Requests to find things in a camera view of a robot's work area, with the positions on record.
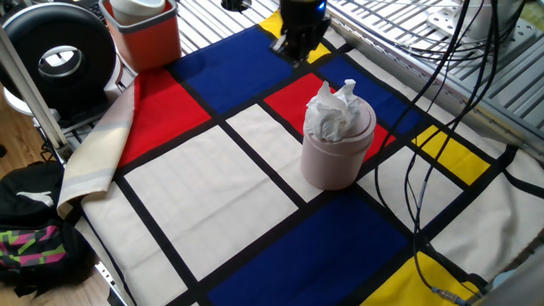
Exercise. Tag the black backpack with colourful pattern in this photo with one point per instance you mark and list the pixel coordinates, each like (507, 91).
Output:
(38, 251)

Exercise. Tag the aluminium frame post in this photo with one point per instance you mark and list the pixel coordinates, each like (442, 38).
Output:
(30, 98)

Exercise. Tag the white tissue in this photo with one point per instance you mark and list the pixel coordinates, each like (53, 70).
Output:
(331, 112)

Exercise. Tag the white cup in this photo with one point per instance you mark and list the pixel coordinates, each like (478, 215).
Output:
(136, 10)

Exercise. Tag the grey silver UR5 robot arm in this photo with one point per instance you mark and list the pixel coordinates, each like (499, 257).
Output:
(514, 285)

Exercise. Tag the pink swing-lid trash can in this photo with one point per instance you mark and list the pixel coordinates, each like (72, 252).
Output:
(336, 166)

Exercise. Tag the black bag with white logo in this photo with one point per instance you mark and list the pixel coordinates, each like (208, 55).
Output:
(30, 191)

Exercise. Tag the silver perforated mounting plate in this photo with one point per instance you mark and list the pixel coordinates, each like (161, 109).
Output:
(480, 21)

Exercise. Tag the Mondrian colour-block tablecloth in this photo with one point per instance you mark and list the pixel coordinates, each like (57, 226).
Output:
(212, 191)

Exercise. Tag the black round fan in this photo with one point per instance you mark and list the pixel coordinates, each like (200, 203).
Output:
(59, 64)

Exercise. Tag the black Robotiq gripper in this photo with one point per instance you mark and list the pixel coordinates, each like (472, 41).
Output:
(302, 21)

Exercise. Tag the orange bin with grey rim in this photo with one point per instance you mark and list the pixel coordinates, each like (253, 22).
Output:
(144, 42)

